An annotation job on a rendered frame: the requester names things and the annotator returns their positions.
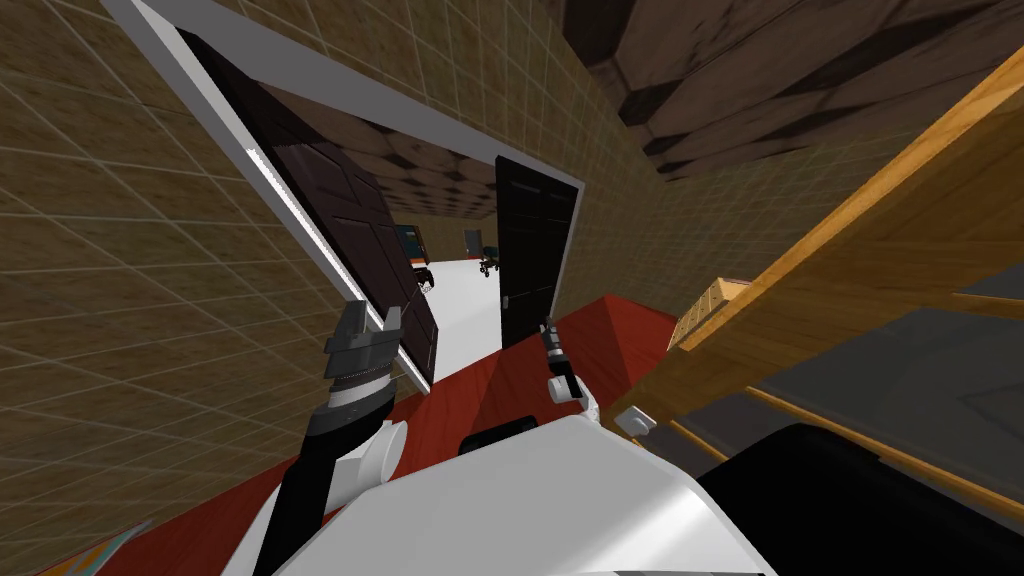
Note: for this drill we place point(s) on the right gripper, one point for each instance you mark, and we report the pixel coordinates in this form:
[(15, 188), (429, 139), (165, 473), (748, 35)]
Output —
[(555, 348)]

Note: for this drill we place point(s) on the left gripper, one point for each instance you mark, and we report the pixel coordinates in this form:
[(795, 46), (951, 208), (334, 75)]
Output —
[(362, 356)]

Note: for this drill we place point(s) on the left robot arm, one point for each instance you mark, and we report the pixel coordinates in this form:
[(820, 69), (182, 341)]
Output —
[(310, 480)]

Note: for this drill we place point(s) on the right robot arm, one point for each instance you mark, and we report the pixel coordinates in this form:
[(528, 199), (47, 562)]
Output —
[(840, 512)]

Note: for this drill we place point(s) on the black door leaf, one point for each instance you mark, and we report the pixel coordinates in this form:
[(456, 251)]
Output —
[(532, 256)]

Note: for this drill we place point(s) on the black wheeled chair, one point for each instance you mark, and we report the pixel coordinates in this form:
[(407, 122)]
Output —
[(490, 260)]

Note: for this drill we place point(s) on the dark brown panelled door leaf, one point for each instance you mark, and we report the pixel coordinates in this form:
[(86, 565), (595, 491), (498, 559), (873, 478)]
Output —
[(336, 208)]

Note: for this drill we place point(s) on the small pale wooden drawer chest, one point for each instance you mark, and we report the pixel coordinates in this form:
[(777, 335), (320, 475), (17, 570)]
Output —
[(704, 308)]

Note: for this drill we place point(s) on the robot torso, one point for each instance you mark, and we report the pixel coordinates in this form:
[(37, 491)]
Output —
[(520, 512)]

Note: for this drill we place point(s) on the large orange wooden shelf unit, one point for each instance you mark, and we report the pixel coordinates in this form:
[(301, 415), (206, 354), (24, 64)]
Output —
[(880, 264)]

